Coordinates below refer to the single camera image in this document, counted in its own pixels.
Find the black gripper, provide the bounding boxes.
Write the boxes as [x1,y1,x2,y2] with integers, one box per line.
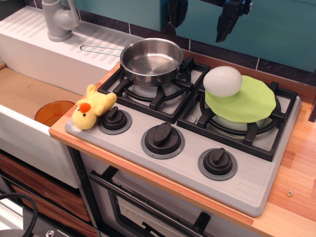
[167,0,253,43]

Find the white egg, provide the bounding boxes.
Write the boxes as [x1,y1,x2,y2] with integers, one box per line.
[203,66,242,97]

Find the silver metal pan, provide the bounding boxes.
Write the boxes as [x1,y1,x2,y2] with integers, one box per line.
[80,38,184,86]

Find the green plate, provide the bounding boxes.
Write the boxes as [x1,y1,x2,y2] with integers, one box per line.
[205,75,277,123]

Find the grey toy stove top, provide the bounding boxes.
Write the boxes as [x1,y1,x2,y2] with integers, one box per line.
[65,58,301,216]

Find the black middle stove knob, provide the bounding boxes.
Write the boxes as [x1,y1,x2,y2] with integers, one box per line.
[141,122,185,159]

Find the black stove knob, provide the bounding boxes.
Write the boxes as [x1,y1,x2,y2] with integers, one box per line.
[141,122,185,159]
[98,106,132,135]
[198,148,237,181]

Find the black left stove knob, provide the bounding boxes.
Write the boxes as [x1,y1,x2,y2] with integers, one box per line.
[98,106,132,135]

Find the black right stove knob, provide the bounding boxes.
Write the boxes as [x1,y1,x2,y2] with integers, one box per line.
[198,148,237,181]

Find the black left burner grate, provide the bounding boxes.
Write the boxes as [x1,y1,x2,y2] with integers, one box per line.
[98,57,210,123]

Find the black burner grate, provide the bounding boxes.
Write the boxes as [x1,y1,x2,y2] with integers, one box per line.
[177,81,299,162]
[98,57,210,123]

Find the black right burner grate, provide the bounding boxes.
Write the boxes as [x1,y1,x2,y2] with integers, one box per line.
[177,81,299,162]

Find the grey toy faucet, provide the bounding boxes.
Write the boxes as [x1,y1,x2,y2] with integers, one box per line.
[42,0,80,42]

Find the yellow stuffed duck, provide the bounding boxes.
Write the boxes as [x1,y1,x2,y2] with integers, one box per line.
[71,84,117,132]

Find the white toy sink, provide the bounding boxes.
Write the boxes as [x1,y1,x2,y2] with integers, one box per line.
[0,6,137,188]

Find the orange plastic cup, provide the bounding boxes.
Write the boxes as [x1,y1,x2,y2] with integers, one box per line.
[35,100,74,127]

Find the wooden drawer fronts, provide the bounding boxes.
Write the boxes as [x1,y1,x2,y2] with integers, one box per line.
[0,151,98,237]

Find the oven door with handle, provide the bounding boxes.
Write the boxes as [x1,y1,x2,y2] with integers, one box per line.
[88,165,213,237]

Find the black braided cable bottom left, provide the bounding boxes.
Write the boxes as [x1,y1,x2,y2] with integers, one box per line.
[0,193,39,237]

